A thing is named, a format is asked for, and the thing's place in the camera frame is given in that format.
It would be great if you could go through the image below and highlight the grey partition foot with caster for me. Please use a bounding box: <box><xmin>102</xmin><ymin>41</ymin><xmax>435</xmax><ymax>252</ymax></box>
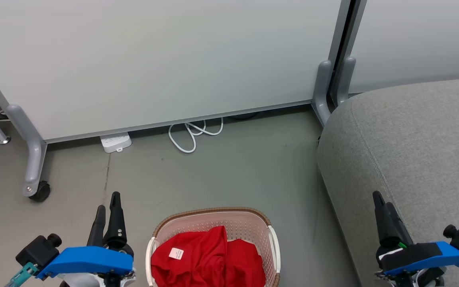
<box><xmin>6</xmin><ymin>104</ymin><xmax>47</xmax><ymax>197</ymax></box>

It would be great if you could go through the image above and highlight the white looped power cable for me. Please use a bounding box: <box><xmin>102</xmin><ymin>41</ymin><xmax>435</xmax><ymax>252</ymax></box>
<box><xmin>168</xmin><ymin>117</ymin><xmax>224</xmax><ymax>154</ymax></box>

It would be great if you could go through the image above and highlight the red garment with striped trim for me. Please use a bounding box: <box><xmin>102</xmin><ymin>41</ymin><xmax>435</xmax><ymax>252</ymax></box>
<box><xmin>150</xmin><ymin>226</ymin><xmax>228</xmax><ymax>287</ymax></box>

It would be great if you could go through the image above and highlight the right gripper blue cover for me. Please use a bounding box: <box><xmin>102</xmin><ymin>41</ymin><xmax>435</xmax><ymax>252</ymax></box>
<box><xmin>373</xmin><ymin>191</ymin><xmax>459</xmax><ymax>287</ymax></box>

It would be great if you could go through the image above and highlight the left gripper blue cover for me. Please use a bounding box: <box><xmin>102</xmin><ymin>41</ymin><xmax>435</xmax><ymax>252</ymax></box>
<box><xmin>36</xmin><ymin>192</ymin><xmax>137</xmax><ymax>287</ymax></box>

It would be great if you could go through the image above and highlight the grey fabric sofa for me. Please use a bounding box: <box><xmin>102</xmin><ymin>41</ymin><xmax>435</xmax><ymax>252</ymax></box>
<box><xmin>317</xmin><ymin>77</ymin><xmax>459</xmax><ymax>287</ymax></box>

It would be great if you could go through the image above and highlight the beige plastic laundry basket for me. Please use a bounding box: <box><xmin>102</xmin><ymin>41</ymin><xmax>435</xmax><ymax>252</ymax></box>
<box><xmin>146</xmin><ymin>206</ymin><xmax>281</xmax><ymax>287</ymax></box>

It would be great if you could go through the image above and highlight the narrow white partition panel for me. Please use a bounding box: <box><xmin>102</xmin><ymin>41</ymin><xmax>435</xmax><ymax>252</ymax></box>
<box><xmin>348</xmin><ymin>0</ymin><xmax>459</xmax><ymax>96</ymax></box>

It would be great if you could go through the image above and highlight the left camera cable teal plug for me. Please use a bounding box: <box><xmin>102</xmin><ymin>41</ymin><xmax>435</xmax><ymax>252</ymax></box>
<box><xmin>5</xmin><ymin>262</ymin><xmax>39</xmax><ymax>287</ymax></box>

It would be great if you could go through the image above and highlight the wide white partition panel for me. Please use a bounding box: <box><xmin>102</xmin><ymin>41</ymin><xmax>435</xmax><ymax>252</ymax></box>
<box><xmin>0</xmin><ymin>0</ymin><xmax>352</xmax><ymax>144</ymax></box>

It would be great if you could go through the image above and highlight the white power strip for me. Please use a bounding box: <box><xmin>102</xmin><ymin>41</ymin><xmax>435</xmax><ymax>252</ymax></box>
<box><xmin>100</xmin><ymin>132</ymin><xmax>132</xmax><ymax>153</ymax></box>

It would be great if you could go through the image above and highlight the black caster wheel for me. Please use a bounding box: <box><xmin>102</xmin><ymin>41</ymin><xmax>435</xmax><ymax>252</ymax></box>
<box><xmin>29</xmin><ymin>181</ymin><xmax>51</xmax><ymax>202</ymax></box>

